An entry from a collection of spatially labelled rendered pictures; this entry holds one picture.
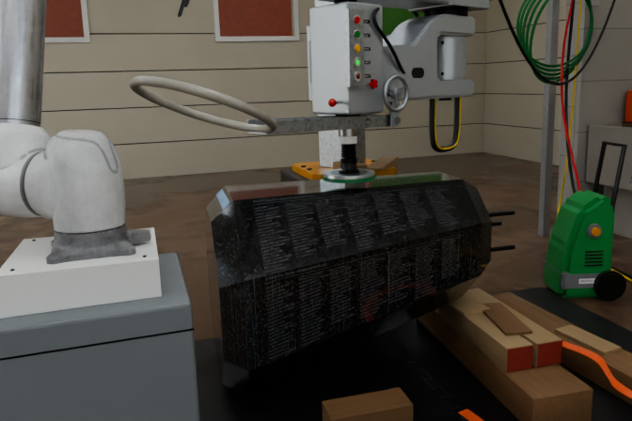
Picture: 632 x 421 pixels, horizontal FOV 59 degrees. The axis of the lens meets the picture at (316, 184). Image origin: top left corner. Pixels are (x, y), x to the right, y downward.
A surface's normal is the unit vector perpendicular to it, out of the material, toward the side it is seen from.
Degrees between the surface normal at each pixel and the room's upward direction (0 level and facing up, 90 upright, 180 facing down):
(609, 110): 90
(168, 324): 90
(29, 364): 90
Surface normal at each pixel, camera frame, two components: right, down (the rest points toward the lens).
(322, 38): -0.75, 0.14
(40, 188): -0.31, 0.11
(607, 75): 0.30, 0.16
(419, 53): 0.66, 0.11
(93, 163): 0.57, -0.15
